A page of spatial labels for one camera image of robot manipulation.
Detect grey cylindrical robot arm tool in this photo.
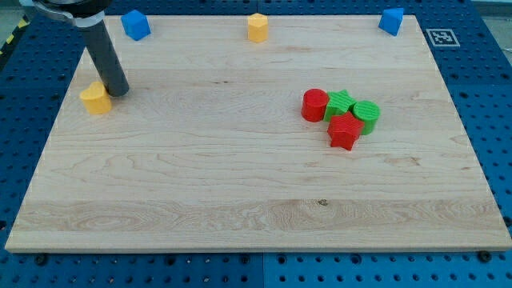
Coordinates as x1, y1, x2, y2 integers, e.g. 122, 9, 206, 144
19, 0, 130, 97

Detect yellow hexagon block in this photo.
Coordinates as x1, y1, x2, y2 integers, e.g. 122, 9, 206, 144
247, 13, 269, 42

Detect wooden board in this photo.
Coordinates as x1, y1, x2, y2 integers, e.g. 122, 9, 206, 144
6, 15, 511, 254

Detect red cylinder block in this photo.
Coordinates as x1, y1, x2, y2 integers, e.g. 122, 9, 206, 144
301, 88, 330, 122

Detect red star block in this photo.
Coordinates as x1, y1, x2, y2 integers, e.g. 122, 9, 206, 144
327, 112, 365, 150

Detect green star block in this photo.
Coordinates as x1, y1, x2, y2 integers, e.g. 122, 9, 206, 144
323, 90, 357, 122

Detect green cylinder block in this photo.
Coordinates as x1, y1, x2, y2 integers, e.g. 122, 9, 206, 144
352, 101, 381, 135

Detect yellow heart block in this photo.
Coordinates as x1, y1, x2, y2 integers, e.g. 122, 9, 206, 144
79, 82, 112, 114

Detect blue cube block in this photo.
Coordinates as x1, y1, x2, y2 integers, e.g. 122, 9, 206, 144
121, 10, 151, 41

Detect blue triangular block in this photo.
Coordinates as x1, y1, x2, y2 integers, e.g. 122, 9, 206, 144
378, 7, 405, 37

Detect white fiducial marker tag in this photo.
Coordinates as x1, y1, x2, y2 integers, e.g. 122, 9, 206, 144
426, 28, 460, 47

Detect black bolt left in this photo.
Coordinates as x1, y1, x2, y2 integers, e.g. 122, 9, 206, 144
34, 254, 48, 266

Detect black bolt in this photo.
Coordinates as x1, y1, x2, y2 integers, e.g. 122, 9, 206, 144
477, 250, 492, 263
34, 254, 48, 266

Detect black bolt right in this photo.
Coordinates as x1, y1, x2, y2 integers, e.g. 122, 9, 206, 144
477, 250, 492, 263

